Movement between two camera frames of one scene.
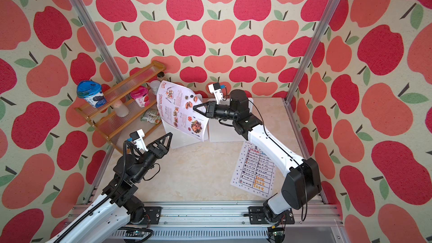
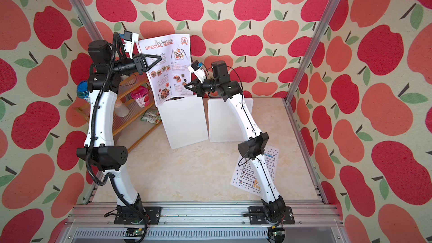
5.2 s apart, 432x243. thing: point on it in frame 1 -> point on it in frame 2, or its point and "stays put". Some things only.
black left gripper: [160, 151] -> [140, 66]
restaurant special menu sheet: [177, 104] -> [170, 71]
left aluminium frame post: [76, 1] stays put
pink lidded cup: [140, 94] stays put
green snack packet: [151, 116] stays put
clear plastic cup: [120, 109] stays put
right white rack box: [224, 131] stays put
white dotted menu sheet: [254, 172] stays put
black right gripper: [211, 112] -> [198, 89]
